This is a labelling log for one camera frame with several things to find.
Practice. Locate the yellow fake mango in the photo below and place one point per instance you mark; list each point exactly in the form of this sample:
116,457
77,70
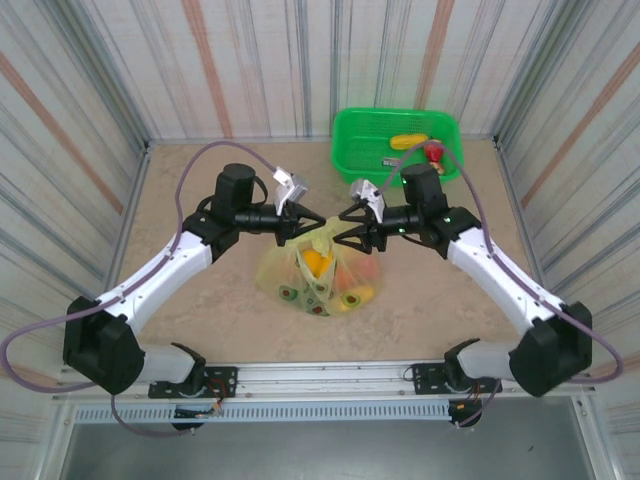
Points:
316,262

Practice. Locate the yellow printed plastic bag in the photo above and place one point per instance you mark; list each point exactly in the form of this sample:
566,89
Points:
280,280

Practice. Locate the green plastic basket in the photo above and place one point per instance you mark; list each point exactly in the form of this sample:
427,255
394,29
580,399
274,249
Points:
360,135

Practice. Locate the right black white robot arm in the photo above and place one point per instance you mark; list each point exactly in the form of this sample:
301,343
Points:
505,280

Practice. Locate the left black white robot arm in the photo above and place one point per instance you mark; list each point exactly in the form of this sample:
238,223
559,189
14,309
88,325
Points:
150,280

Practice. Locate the small red fake strawberry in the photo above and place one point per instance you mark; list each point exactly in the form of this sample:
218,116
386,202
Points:
438,167

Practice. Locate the red fake peach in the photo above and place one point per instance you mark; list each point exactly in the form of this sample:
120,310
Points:
434,151

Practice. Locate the small yellow fake banana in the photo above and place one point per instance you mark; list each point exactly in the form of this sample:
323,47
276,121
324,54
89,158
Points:
407,141

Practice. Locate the small label sticker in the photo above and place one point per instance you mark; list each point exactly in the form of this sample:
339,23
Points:
391,161

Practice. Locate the small circuit board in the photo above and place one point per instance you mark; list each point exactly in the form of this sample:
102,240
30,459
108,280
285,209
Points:
192,413
457,407

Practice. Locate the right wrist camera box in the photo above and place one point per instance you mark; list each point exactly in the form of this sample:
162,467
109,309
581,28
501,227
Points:
367,195

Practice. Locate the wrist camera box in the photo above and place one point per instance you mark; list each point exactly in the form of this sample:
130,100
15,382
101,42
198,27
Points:
367,195
290,187

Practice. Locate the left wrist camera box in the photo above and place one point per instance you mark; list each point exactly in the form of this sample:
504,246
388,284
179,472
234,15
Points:
290,187

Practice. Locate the aluminium mounting rail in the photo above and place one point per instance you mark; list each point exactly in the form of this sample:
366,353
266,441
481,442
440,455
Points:
325,372

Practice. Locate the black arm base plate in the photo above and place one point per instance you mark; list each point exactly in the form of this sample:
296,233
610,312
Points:
427,377
222,382

